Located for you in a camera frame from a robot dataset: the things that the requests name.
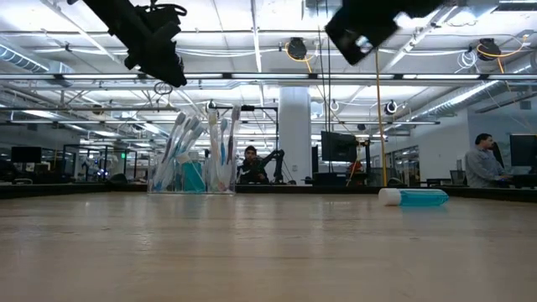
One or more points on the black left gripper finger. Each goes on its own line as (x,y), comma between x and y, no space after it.
(176,79)
(170,63)

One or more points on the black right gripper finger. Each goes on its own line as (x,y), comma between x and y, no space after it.
(346,42)
(379,31)

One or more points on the black background robot arm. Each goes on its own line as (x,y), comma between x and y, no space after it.
(279,159)

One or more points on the yellow vertical pole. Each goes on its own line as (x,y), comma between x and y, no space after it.
(381,134)

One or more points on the black monitor on stand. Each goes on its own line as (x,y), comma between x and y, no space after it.
(339,147)

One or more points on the white building pillar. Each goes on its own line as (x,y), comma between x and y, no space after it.
(295,134)

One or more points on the person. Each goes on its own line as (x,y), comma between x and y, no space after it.
(480,168)
(251,170)

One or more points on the black equipment case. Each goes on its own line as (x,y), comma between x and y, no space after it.
(329,178)

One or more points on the black office chair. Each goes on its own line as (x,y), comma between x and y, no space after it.
(458,178)

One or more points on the small black monitor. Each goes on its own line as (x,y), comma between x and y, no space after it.
(26,154)

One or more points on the large black monitor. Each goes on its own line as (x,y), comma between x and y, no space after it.
(524,149)

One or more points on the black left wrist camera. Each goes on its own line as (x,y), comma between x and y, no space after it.
(161,21)

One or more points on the black metal gantry frame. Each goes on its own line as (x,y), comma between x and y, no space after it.
(260,108)

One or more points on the black cage frame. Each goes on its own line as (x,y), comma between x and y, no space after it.
(100,145)

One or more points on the black table edge rail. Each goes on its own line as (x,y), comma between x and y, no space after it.
(84,188)

